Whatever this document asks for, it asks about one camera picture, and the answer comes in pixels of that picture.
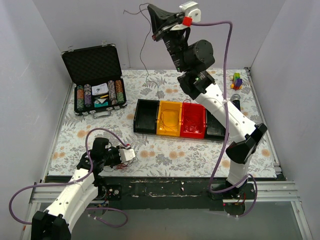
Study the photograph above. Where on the left black bin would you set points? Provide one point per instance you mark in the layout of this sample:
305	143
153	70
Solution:
146	116

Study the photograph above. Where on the yellow bin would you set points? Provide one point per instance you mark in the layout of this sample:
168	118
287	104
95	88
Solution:
169	118

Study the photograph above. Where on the red bin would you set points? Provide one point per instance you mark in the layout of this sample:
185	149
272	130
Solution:
193	121

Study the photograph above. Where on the black bin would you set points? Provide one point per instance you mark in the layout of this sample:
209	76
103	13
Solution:
146	116
214	130

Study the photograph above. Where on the right black bin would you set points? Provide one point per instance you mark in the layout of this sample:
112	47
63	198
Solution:
214	130

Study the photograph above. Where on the playing card deck white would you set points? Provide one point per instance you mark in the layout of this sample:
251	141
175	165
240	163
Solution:
99	89

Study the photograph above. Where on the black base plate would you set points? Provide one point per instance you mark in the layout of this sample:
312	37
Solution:
161	193

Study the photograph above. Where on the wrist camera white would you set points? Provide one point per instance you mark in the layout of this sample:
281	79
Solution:
126	155
189	13

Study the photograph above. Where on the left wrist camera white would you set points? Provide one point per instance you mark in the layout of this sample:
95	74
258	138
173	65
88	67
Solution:
126	155

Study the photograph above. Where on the colourful toy block train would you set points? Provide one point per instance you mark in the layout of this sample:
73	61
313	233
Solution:
236	81

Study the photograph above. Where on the aluminium rail frame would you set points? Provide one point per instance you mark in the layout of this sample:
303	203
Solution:
267	191

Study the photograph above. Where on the black poker chip case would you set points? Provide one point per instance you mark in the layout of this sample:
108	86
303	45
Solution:
93	66

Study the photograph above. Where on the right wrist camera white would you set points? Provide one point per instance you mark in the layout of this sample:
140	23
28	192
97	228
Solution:
189	13

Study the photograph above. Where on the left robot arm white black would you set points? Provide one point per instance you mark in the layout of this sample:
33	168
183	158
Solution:
56	222

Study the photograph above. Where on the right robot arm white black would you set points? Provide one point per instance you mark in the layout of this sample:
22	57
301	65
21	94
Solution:
193	61

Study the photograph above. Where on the black microphone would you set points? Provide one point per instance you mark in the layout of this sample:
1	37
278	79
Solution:
235	99

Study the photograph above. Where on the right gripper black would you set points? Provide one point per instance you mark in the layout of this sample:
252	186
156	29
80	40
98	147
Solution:
164	29

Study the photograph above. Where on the teal card box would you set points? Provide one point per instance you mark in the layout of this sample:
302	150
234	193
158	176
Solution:
101	102

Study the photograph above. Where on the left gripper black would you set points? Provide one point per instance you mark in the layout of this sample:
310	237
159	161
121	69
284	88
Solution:
116	155

